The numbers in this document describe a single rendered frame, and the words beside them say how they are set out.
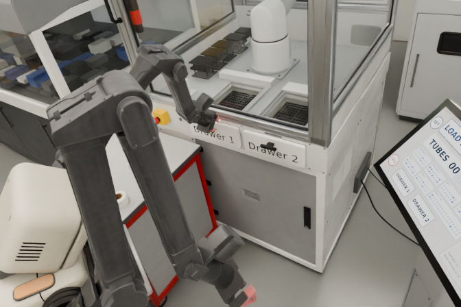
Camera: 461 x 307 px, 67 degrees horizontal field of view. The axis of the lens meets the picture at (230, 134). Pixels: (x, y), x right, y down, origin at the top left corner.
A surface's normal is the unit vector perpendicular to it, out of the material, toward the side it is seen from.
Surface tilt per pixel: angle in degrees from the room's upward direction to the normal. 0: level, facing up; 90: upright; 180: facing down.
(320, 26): 90
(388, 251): 1
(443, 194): 50
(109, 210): 90
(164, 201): 90
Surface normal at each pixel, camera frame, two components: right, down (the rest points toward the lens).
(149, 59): -0.26, -0.08
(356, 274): -0.14, -0.79
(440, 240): -0.85, -0.40
